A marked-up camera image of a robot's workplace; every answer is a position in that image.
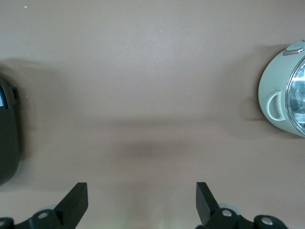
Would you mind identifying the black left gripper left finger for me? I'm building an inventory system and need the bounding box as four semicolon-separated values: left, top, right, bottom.
0;182;88;229

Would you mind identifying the round glass pot lid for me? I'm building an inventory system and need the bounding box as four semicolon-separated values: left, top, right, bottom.
285;56;305;135

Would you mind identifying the black round appliance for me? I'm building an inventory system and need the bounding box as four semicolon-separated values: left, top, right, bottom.
0;71;20;187

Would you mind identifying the steel pot with pale handles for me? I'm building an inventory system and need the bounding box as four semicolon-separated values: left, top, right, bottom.
258;39;305;138

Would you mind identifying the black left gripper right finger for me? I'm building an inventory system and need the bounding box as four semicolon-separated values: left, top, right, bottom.
196;182;289;229

